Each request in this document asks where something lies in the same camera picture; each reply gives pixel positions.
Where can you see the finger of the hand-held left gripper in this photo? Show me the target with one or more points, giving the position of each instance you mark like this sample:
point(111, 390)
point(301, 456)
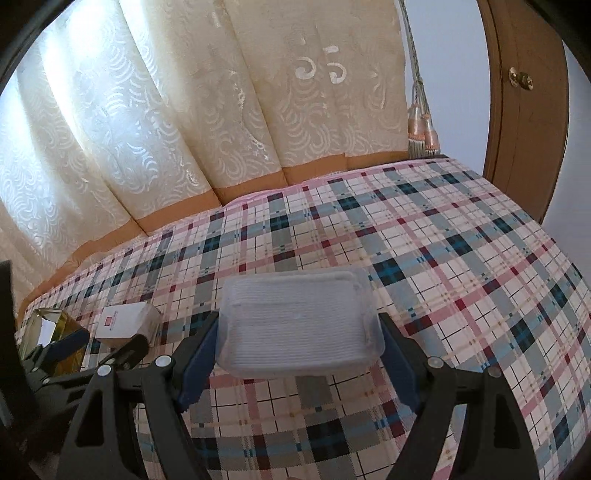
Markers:
point(131, 348)
point(69, 344)

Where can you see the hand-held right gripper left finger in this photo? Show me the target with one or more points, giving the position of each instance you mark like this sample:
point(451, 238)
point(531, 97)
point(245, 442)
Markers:
point(201, 369)

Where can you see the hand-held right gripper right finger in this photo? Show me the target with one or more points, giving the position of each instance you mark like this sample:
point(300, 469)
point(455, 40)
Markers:
point(399, 369)

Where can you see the gold metal tin box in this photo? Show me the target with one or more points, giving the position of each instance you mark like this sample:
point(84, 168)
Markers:
point(69, 325)

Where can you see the white box with red label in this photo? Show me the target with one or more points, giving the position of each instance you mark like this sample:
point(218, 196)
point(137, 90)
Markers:
point(129, 318)

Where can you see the clear plastic box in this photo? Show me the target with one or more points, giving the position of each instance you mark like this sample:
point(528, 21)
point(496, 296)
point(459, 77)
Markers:
point(295, 318)

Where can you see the white paper liner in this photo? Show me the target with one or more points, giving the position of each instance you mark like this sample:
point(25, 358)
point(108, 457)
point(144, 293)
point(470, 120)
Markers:
point(48, 330)

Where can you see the plaid cloth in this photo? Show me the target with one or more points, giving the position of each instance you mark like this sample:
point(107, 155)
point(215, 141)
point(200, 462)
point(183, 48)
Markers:
point(438, 258)

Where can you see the curtain tieback tassel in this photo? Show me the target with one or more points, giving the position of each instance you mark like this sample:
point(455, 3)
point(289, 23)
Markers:
point(429, 134)

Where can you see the cream patterned curtain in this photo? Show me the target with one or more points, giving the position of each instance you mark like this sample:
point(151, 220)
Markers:
point(184, 115)

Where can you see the brown wooden door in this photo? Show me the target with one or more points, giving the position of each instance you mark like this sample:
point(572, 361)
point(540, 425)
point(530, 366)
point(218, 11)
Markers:
point(521, 138)

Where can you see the brass door knob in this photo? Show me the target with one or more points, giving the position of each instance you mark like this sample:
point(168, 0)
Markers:
point(521, 78)

